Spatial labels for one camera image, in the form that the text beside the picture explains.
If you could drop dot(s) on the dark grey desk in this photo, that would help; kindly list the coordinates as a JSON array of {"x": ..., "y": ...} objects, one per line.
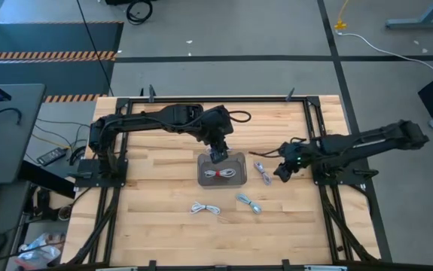
[{"x": 9, "y": 143}]

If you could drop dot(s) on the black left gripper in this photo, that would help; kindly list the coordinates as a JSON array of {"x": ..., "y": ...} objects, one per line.
[{"x": 219, "y": 145}]

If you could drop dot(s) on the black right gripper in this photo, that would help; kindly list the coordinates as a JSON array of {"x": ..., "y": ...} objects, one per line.
[{"x": 295, "y": 156}]

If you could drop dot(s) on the clear plastic bin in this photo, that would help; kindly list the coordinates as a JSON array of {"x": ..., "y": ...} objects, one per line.
[{"x": 221, "y": 182}]

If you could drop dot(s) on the black power brick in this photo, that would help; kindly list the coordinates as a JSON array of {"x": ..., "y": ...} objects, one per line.
[{"x": 51, "y": 156}]

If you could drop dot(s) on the black aluminium table frame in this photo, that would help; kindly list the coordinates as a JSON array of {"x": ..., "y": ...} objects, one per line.
[{"x": 216, "y": 99}]

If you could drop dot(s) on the grey table leg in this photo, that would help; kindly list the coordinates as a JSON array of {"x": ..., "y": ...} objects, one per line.
[{"x": 419, "y": 23}]

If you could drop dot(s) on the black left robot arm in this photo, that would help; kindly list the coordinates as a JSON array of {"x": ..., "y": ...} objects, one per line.
[{"x": 144, "y": 120}]

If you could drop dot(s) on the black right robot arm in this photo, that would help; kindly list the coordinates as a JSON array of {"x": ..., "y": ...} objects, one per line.
[{"x": 370, "y": 141}]

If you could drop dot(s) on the black mat with hazard stripes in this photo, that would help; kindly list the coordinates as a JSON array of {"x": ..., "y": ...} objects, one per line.
[{"x": 50, "y": 37}]

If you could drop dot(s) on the clear plastic bag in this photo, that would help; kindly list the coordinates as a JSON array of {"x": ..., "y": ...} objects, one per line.
[{"x": 39, "y": 250}]

